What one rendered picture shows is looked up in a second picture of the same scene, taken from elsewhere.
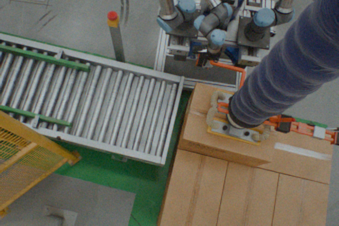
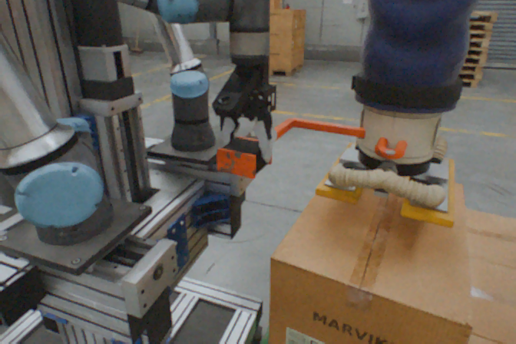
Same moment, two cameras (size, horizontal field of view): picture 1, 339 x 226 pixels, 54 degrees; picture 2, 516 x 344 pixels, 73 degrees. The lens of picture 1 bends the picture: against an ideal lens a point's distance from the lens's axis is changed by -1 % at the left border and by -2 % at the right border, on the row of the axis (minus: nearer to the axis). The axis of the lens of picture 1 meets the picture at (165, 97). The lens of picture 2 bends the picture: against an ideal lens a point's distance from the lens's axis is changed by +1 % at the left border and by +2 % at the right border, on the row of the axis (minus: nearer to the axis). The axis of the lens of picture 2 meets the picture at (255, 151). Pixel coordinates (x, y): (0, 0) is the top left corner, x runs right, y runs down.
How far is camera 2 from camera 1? 1.76 m
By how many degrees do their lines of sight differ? 61
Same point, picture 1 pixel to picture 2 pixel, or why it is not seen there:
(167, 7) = (26, 90)
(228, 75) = (212, 319)
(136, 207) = not seen: outside the picture
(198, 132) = (434, 280)
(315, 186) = not seen: hidden behind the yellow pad
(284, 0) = (183, 43)
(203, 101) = (332, 254)
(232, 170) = not seen: hidden behind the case
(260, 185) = (474, 277)
